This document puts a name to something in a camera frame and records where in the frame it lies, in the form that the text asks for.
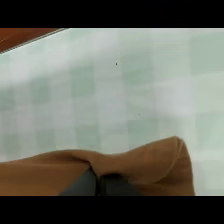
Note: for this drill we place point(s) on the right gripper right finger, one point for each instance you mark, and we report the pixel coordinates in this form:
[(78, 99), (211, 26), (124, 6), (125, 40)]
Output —
[(116, 186)]

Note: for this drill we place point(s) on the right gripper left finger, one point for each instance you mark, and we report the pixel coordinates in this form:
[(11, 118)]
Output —
[(83, 186)]

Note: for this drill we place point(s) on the brown garment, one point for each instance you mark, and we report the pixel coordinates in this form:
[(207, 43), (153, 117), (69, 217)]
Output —
[(40, 173)]

